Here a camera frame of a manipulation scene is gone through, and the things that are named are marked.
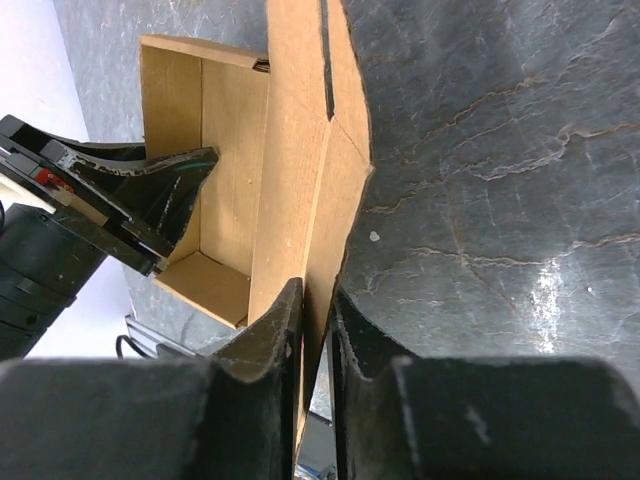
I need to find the brown cardboard box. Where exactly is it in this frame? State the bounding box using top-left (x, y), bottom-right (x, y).
top-left (140, 1), bottom-right (373, 430)

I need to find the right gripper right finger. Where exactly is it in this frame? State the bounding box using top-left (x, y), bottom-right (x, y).
top-left (331, 289), bottom-right (420, 385)

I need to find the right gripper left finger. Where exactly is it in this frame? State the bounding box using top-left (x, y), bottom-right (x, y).
top-left (210, 277), bottom-right (304, 383)

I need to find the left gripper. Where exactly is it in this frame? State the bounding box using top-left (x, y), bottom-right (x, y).
top-left (1, 115), bottom-right (219, 360)

